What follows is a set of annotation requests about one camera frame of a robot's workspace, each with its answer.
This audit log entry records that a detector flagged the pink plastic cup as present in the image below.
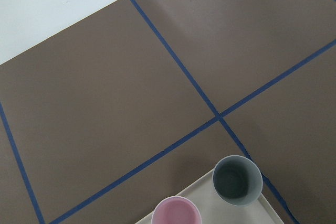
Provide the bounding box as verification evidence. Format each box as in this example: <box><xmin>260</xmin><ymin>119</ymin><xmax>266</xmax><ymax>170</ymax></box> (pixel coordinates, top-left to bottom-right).
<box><xmin>151</xmin><ymin>196</ymin><xmax>202</xmax><ymax>224</ymax></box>

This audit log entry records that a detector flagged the grey plastic cup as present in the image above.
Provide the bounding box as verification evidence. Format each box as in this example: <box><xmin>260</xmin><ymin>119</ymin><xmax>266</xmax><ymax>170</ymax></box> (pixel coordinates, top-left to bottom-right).
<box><xmin>212</xmin><ymin>155</ymin><xmax>263</xmax><ymax>207</ymax></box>

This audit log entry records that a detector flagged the cream bunny serving tray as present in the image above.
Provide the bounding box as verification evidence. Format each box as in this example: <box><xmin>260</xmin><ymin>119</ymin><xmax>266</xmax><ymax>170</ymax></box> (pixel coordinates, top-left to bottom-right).
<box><xmin>135</xmin><ymin>168</ymin><xmax>283</xmax><ymax>224</ymax></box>

